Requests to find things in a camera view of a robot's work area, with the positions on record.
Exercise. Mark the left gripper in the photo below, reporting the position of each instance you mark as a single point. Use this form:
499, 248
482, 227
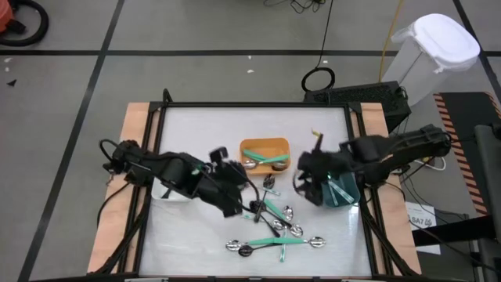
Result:
223, 182

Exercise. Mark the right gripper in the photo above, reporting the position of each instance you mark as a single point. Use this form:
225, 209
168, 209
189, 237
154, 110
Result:
325, 166

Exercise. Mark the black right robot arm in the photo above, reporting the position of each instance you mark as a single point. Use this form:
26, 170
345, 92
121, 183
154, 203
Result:
411, 143

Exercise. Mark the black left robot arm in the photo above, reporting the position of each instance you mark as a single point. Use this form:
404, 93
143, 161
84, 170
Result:
172, 172

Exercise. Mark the teal plastic bin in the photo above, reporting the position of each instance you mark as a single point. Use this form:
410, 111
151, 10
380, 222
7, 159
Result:
350, 190

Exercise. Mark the black fork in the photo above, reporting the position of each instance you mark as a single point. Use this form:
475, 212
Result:
268, 181

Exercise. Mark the small yellow tag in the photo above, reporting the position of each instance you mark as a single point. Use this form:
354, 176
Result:
315, 134

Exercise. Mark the orange plastic bin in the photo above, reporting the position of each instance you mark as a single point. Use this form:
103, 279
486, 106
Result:
266, 143

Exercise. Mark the white plastic bin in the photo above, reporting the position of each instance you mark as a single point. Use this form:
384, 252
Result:
164, 196

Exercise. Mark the white paper label sheet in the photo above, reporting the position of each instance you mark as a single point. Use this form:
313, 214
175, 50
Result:
420, 221

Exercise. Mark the black computer case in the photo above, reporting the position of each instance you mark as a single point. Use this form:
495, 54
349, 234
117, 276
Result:
360, 96

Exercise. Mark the wooden table base board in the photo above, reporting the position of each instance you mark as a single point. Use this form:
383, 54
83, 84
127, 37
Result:
135, 125

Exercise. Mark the black metal beam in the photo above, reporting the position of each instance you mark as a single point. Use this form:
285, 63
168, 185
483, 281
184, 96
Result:
450, 235

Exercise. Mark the black hazard-striped floor mat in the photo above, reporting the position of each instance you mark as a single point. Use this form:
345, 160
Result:
469, 117

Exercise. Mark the grey metal stand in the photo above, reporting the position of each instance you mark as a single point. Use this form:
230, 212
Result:
487, 176

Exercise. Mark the white lidded trash can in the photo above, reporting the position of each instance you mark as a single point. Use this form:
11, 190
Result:
438, 43

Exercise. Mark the black floor scrap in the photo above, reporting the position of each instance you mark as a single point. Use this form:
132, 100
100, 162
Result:
12, 82

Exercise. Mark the orange shop vacuum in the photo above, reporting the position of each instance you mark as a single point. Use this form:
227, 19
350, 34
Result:
4, 15

